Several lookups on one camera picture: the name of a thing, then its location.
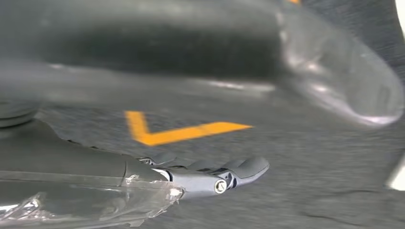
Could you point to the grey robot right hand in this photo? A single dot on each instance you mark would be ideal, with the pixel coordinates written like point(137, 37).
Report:
point(79, 177)

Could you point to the yellow tape square outline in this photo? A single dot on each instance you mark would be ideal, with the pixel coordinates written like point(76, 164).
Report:
point(139, 132)

